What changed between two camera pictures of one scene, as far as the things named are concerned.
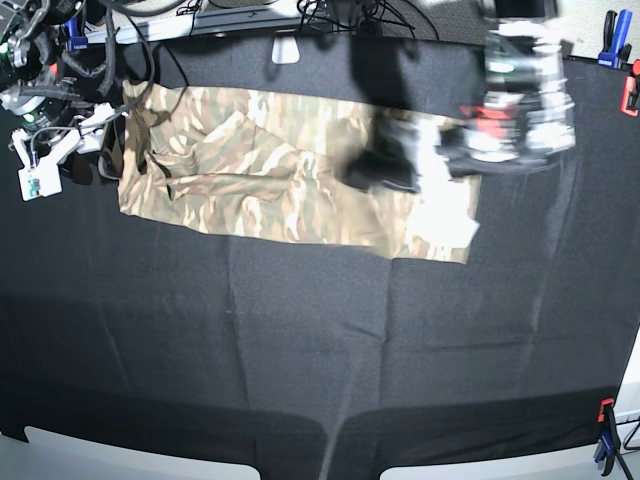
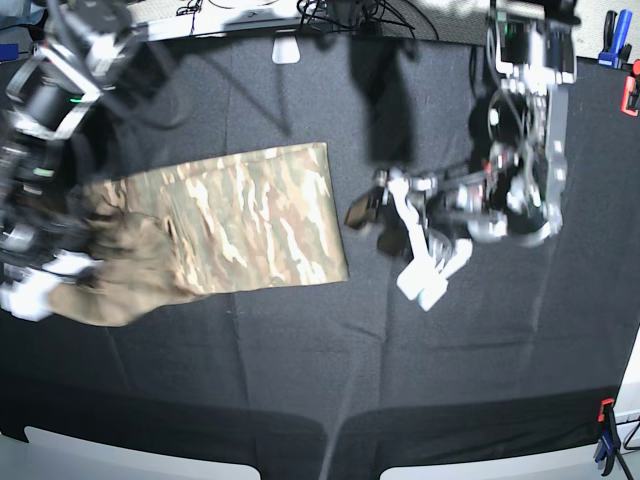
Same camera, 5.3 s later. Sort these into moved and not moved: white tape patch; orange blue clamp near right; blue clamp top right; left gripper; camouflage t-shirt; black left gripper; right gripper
Moved: right gripper; camouflage t-shirt; left gripper
Not moved: orange blue clamp near right; black left gripper; white tape patch; blue clamp top right
